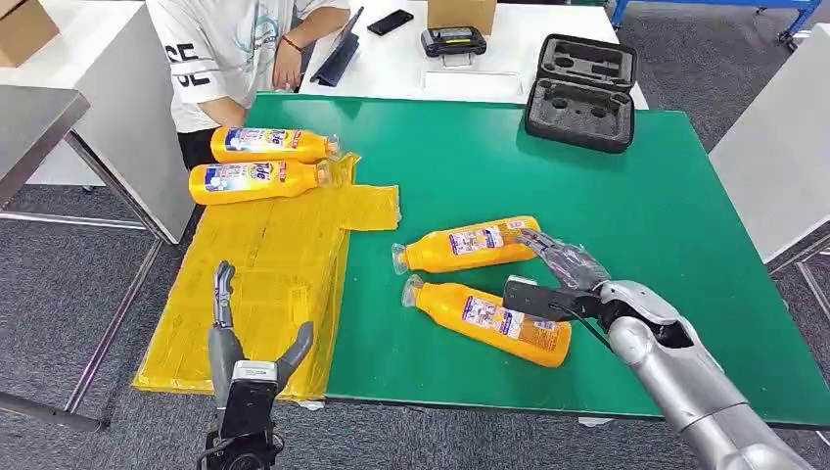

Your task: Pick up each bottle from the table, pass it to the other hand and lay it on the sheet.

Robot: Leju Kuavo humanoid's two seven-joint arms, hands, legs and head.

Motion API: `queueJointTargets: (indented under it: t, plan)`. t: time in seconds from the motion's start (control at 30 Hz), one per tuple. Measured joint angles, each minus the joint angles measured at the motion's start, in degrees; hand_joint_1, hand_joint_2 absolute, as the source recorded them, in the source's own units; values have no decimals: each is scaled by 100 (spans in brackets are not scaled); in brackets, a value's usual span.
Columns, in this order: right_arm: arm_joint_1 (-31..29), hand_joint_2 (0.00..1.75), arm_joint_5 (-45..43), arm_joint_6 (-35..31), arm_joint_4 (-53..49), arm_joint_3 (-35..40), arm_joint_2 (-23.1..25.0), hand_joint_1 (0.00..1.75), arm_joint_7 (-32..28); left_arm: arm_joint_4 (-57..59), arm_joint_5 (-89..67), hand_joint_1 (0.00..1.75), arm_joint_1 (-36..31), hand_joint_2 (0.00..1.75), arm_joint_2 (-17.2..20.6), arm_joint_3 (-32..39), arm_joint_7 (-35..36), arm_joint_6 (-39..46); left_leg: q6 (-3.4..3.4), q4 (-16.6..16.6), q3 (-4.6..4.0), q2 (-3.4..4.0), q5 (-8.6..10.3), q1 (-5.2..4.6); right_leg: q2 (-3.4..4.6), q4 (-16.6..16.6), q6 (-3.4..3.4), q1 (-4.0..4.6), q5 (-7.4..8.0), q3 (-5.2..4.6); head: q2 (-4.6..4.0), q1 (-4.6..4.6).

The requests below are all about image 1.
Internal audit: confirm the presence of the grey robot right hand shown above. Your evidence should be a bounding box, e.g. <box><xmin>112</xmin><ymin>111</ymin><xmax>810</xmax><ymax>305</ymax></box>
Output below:
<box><xmin>515</xmin><ymin>228</ymin><xmax>612</xmax><ymax>295</ymax></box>

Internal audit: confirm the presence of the person's left hand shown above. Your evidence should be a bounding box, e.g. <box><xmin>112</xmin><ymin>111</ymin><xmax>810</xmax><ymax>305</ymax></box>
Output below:
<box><xmin>270</xmin><ymin>38</ymin><xmax>304</xmax><ymax>92</ymax></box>

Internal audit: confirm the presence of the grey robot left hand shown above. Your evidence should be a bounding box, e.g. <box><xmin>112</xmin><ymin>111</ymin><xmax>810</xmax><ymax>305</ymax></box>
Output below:
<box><xmin>207</xmin><ymin>259</ymin><xmax>315</xmax><ymax>410</ymax></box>

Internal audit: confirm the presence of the tablet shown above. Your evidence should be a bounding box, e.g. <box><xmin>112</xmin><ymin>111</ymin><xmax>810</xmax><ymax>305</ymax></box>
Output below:
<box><xmin>309</xmin><ymin>6</ymin><xmax>366</xmax><ymax>88</ymax></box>

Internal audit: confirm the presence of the orange plastic bottle clear cap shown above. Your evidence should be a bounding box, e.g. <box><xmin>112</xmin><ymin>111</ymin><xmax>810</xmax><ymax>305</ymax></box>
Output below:
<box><xmin>391</xmin><ymin>215</ymin><xmax>542</xmax><ymax>276</ymax></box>
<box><xmin>209</xmin><ymin>126</ymin><xmax>343</xmax><ymax>165</ymax></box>
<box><xmin>188</xmin><ymin>159</ymin><xmax>332</xmax><ymax>207</ymax></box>
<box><xmin>400</xmin><ymin>274</ymin><xmax>574</xmax><ymax>370</ymax></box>

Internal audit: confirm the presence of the person in white shirt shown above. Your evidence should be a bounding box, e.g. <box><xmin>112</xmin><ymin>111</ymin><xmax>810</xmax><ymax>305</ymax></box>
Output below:
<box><xmin>145</xmin><ymin>0</ymin><xmax>354</xmax><ymax>170</ymax></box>

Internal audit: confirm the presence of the yellow plastic sheet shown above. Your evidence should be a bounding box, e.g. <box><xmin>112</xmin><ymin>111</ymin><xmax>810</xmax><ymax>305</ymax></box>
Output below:
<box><xmin>131</xmin><ymin>153</ymin><xmax>402</xmax><ymax>402</ymax></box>

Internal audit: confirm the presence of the white table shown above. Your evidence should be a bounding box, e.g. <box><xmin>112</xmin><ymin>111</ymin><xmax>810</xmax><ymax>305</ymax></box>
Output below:
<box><xmin>298</xmin><ymin>0</ymin><xmax>650</xmax><ymax>112</ymax></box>

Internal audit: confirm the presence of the black smartphone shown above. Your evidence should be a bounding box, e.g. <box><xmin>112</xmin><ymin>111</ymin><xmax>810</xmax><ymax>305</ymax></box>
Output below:
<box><xmin>366</xmin><ymin>9</ymin><xmax>415</xmax><ymax>37</ymax></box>

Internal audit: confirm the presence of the black foam-lined case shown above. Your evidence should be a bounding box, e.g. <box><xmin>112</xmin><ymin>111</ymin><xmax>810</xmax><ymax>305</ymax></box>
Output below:
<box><xmin>524</xmin><ymin>33</ymin><xmax>639</xmax><ymax>155</ymax></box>

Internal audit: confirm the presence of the green table mat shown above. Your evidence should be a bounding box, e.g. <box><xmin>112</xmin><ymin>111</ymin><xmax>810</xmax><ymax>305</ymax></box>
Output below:
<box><xmin>245</xmin><ymin>92</ymin><xmax>830</xmax><ymax>430</ymax></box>

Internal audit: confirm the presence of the black handheld device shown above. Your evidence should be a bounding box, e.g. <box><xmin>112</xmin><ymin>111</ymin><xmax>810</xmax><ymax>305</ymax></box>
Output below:
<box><xmin>420</xmin><ymin>25</ymin><xmax>488</xmax><ymax>69</ymax></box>

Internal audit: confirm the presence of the small cardboard box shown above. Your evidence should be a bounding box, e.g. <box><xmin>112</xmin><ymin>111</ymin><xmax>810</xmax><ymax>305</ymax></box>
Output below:
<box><xmin>426</xmin><ymin>0</ymin><xmax>498</xmax><ymax>37</ymax></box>

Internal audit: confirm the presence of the pale grey table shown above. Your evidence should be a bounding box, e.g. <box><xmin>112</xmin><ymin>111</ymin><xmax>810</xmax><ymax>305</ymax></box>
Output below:
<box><xmin>708</xmin><ymin>23</ymin><xmax>830</xmax><ymax>326</ymax></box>

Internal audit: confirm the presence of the grey table with metal legs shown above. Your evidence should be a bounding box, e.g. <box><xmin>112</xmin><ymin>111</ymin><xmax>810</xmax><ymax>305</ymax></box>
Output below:
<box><xmin>0</xmin><ymin>85</ymin><xmax>163</xmax><ymax>435</ymax></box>

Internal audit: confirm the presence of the large cardboard box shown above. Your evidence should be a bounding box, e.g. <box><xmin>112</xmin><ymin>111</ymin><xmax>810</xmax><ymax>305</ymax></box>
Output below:
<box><xmin>0</xmin><ymin>0</ymin><xmax>62</xmax><ymax>70</ymax></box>

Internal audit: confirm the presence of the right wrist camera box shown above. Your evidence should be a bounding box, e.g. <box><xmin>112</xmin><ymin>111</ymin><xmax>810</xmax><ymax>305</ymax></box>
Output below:
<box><xmin>501</xmin><ymin>274</ymin><xmax>604</xmax><ymax>324</ymax></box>

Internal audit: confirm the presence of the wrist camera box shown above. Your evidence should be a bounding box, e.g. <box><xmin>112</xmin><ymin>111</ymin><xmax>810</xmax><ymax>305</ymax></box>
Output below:
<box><xmin>501</xmin><ymin>274</ymin><xmax>604</xmax><ymax>324</ymax></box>
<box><xmin>218</xmin><ymin>360</ymin><xmax>280</xmax><ymax>443</ymax></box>

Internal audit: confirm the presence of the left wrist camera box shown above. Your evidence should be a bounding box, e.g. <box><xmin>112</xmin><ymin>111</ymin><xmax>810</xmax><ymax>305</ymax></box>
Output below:
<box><xmin>218</xmin><ymin>360</ymin><xmax>280</xmax><ymax>443</ymax></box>

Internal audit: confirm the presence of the black camera cable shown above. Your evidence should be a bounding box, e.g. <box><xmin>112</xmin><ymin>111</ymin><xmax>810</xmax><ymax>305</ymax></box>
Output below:
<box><xmin>547</xmin><ymin>301</ymin><xmax>616</xmax><ymax>353</ymax></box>

